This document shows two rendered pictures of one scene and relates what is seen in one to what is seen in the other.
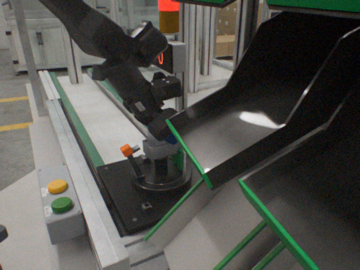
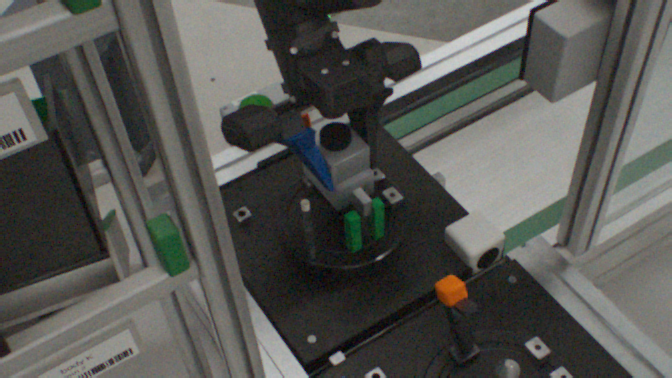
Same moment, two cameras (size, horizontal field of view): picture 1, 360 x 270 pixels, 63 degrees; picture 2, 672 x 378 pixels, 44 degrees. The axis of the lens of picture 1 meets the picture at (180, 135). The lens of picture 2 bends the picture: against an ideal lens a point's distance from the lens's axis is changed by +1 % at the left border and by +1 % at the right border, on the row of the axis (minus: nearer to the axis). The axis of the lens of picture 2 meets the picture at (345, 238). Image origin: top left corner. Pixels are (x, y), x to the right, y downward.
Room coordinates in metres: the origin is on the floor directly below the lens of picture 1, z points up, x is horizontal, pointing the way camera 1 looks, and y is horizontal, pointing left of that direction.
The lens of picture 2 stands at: (0.54, -0.50, 1.65)
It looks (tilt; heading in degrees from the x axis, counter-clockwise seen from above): 52 degrees down; 88
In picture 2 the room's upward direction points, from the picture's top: 4 degrees counter-clockwise
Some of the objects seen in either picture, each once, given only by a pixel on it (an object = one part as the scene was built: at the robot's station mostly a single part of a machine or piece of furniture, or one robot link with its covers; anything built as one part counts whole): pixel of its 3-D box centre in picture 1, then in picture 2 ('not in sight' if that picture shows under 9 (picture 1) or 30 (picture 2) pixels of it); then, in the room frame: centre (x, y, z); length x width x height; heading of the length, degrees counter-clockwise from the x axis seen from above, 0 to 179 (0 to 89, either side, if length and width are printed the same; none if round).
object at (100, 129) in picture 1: (129, 144); (564, 157); (0.84, 0.16, 0.91); 0.84 x 0.28 x 0.10; 28
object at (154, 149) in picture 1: (164, 137); (342, 164); (0.57, 0.04, 1.07); 0.08 x 0.04 x 0.07; 118
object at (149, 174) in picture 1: (160, 174); (342, 219); (0.56, 0.04, 0.98); 0.14 x 0.14 x 0.02
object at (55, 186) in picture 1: (57, 187); not in sight; (0.54, 0.27, 0.96); 0.04 x 0.04 x 0.02
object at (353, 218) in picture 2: (181, 159); (353, 231); (0.57, 0.00, 1.01); 0.01 x 0.01 x 0.05; 28
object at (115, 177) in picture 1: (161, 181); (343, 231); (0.56, 0.04, 0.96); 0.24 x 0.24 x 0.02; 28
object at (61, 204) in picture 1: (61, 205); (256, 110); (0.47, 0.24, 0.96); 0.04 x 0.04 x 0.02
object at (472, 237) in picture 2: not in sight; (474, 243); (0.69, 0.00, 0.97); 0.05 x 0.05 x 0.04; 28
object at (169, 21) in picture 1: (169, 21); not in sight; (0.78, 0.03, 1.28); 0.05 x 0.05 x 0.05
